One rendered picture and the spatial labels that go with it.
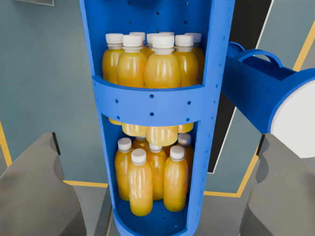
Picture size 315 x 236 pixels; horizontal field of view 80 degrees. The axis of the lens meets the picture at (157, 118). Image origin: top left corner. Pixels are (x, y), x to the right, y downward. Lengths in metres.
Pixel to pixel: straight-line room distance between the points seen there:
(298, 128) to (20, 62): 1.80
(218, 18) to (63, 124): 1.74
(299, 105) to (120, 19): 0.54
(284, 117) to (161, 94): 0.44
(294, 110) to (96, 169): 1.85
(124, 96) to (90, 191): 2.13
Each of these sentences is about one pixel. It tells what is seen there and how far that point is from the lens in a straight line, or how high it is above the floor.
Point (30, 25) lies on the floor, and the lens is 1.76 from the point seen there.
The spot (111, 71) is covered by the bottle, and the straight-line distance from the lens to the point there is 0.44.
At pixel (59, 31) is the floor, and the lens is 1.67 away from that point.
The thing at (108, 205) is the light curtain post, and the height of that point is 0.67.
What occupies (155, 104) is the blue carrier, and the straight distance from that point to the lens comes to 0.31.
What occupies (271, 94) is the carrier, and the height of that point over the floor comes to 0.98.
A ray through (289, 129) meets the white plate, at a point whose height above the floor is 1.04.
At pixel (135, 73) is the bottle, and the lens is 0.38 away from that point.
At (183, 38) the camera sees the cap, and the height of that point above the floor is 1.13.
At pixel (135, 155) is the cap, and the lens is 0.50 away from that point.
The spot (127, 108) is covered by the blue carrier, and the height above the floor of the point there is 1.22.
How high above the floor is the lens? 1.52
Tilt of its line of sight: 63 degrees down
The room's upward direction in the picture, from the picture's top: 178 degrees clockwise
